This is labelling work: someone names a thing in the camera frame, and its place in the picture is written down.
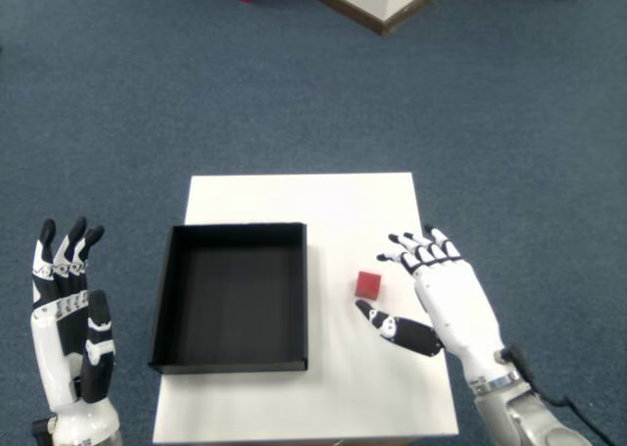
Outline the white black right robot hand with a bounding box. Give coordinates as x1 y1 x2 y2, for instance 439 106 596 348
355 224 520 393

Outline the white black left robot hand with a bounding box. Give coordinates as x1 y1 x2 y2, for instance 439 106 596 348
29 216 121 437

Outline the black open box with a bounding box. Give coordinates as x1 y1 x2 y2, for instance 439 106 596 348
148 222 309 374

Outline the white square table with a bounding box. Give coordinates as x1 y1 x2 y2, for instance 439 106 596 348
152 173 460 445

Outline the red cube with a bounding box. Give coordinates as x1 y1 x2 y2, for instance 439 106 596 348
354 271 383 301

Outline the black left wrist plug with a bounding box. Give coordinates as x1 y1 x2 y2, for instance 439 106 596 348
31 416 59 437

